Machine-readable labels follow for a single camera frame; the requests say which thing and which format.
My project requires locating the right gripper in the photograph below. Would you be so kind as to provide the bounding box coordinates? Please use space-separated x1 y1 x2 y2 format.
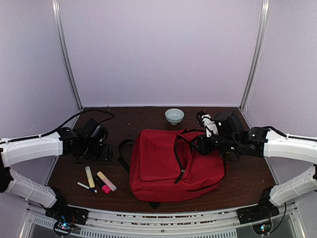
189 133 239 156

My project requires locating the yellow highlighter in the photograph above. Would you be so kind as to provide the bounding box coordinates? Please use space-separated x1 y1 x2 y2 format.
85 166 95 188

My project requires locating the peach highlighter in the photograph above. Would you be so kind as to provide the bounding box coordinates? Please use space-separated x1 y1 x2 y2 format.
97 171 117 191

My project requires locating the pink highlighter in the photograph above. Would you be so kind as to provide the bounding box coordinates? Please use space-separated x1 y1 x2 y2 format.
94 176 111 194

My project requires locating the red backpack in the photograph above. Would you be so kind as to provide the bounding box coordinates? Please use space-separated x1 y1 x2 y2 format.
118 129 229 203

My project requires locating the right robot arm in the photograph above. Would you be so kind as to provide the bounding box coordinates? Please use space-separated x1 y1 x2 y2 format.
191 111 317 219

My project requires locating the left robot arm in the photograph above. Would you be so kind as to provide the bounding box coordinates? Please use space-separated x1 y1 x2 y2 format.
0 119 113 220

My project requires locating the white blue pen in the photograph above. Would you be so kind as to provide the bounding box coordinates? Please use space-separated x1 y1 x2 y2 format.
77 182 98 193

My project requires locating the light blue ceramic bowl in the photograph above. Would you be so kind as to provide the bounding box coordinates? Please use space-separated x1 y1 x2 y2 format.
164 108 185 125

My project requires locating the front aluminium rail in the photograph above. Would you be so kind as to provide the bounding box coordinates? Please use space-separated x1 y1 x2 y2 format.
24 203 298 238

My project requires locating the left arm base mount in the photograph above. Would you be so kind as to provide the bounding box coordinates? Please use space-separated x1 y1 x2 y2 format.
44 206 89 225

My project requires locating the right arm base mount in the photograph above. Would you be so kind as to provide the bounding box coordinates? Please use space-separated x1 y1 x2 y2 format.
236 205 279 225

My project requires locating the right aluminium frame post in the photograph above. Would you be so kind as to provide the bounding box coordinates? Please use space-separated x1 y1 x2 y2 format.
240 0 271 112

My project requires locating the aluminium frame post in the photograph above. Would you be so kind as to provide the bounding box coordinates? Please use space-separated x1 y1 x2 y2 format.
240 0 271 112
52 0 83 110

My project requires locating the left aluminium frame post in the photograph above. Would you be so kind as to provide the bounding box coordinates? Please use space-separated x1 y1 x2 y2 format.
52 0 83 110

